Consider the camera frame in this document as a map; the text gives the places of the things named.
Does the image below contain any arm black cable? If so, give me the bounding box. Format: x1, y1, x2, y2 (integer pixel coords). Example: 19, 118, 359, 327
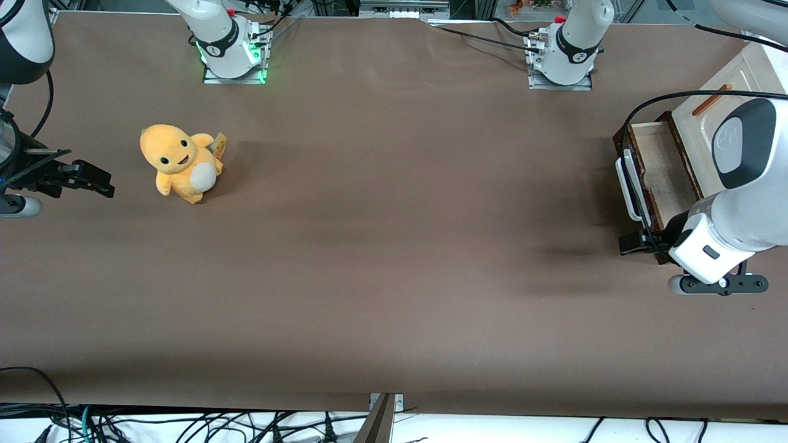
622, 0, 788, 256
28, 70, 55, 139

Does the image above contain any brown table cover sheet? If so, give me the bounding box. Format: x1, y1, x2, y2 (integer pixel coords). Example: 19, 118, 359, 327
0, 11, 788, 422

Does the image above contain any looped black cable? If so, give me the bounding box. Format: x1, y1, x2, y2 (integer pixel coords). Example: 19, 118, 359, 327
0, 367, 73, 443

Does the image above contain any wooden drawer with white handle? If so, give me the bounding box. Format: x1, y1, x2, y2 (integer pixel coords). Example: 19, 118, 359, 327
613, 120, 706, 265

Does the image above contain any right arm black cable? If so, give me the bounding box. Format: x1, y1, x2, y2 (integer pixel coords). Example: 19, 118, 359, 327
28, 70, 55, 139

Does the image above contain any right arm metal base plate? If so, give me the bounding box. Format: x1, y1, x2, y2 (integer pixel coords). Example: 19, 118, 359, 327
203, 65, 267, 85

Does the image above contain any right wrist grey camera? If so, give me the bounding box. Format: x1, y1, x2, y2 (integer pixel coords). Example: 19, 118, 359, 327
0, 194, 43, 218

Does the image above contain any dark angled bar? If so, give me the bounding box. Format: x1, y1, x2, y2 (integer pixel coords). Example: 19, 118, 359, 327
353, 394, 396, 443

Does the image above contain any grey metal frame part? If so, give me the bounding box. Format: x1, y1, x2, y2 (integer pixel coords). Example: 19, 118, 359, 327
359, 0, 451, 19

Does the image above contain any short curved black cable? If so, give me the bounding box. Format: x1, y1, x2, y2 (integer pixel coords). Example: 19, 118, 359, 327
489, 17, 536, 39

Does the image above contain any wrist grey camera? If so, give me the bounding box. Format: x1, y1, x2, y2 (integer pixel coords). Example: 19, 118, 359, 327
0, 194, 43, 218
667, 274, 770, 296

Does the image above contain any long black cable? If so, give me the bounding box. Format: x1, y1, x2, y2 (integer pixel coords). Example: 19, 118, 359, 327
429, 23, 539, 49

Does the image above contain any brown drawer with white handle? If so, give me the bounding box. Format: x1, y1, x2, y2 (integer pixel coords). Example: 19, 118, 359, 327
654, 111, 706, 266

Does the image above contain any white drawer handle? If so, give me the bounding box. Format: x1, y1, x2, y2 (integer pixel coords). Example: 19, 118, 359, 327
616, 148, 652, 222

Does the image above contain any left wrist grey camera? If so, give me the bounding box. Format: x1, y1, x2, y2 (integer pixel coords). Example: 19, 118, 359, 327
667, 274, 770, 296

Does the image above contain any yellow plush toy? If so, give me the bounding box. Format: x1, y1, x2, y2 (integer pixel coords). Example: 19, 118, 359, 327
139, 124, 228, 205

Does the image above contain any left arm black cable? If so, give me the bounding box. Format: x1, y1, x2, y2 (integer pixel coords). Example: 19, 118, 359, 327
622, 0, 788, 256

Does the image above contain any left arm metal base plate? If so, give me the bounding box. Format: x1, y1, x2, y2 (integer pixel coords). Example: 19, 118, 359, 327
528, 73, 593, 92

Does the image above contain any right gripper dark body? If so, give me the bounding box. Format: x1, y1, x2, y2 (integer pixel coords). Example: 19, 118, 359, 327
0, 111, 38, 191

